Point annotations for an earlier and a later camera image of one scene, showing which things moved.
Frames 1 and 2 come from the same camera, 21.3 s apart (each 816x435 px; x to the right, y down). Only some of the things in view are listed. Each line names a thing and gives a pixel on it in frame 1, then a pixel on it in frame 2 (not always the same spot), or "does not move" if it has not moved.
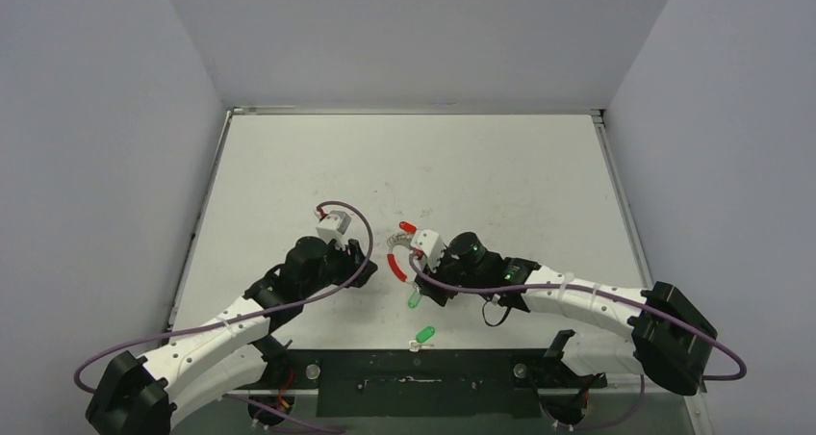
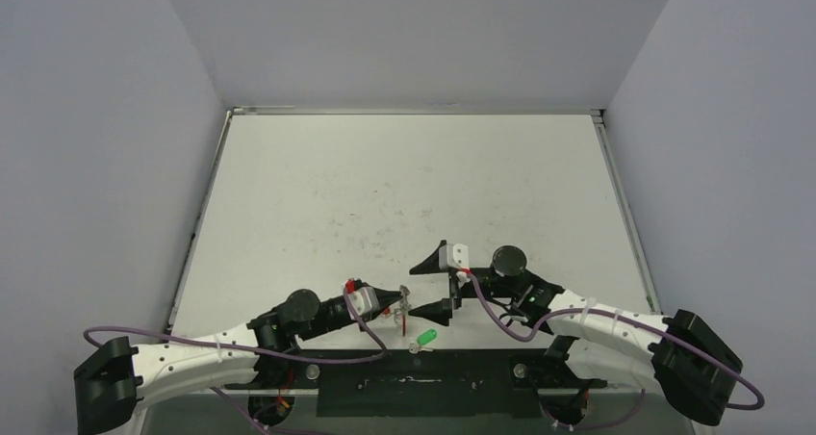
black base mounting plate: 484,383 does not move
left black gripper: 351,257 to 386,297
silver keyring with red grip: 405,237 to 400,312
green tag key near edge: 420,339 does not move
